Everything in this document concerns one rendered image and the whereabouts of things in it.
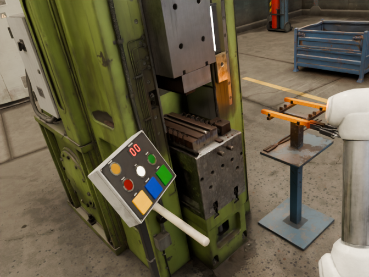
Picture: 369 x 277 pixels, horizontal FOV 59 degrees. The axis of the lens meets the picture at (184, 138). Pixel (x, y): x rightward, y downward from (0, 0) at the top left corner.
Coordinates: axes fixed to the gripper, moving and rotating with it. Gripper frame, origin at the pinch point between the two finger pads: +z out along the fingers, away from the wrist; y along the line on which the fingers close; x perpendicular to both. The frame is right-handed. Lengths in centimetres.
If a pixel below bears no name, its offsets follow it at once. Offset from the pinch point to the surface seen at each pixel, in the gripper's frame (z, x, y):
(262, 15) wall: 551, -62, 624
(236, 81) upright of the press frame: 55, 19, -5
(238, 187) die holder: 33, -41, -33
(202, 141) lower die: 39, 1, -53
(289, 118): 16.9, 1.0, -1.6
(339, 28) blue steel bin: 196, -37, 389
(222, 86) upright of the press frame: 54, 21, -20
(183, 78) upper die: 38, 41, -60
